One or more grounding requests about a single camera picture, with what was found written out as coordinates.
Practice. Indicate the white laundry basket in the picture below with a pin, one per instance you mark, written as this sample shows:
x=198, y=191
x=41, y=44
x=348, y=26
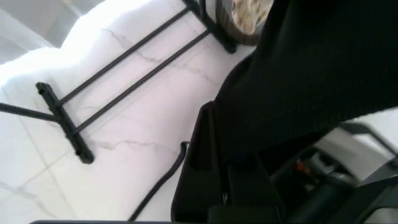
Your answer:
x=227, y=28

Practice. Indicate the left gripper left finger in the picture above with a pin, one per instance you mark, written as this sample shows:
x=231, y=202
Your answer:
x=196, y=186

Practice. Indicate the black garment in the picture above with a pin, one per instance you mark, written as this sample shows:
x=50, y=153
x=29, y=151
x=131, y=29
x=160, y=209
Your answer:
x=311, y=77

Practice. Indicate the black clothes rack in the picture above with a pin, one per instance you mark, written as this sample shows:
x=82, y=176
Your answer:
x=66, y=124

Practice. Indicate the cream printed garment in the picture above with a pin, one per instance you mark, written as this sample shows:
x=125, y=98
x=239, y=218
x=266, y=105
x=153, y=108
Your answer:
x=248, y=15

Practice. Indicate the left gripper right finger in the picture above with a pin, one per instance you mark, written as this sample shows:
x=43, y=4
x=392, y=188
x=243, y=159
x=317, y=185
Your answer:
x=252, y=193

